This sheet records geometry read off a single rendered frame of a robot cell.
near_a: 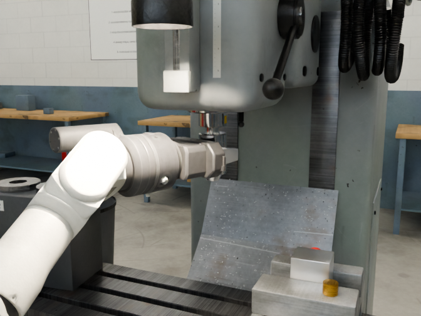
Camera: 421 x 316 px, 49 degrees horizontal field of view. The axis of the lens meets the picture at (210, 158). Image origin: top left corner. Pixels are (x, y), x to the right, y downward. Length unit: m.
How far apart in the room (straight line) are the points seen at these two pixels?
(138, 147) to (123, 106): 5.29
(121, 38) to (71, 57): 0.82
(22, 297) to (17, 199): 0.49
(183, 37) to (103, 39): 5.45
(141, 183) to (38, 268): 0.19
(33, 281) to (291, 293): 0.37
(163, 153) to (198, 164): 0.07
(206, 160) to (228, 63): 0.15
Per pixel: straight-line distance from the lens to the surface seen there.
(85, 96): 6.26
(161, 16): 0.53
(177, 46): 0.64
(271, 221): 1.12
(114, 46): 5.98
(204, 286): 0.97
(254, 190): 1.15
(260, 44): 0.67
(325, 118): 1.09
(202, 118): 0.75
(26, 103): 6.49
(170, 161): 0.66
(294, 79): 0.83
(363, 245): 1.15
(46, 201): 0.56
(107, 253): 2.76
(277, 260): 0.82
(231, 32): 0.66
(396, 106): 4.90
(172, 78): 0.65
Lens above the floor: 1.37
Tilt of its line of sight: 10 degrees down
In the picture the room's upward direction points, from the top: straight up
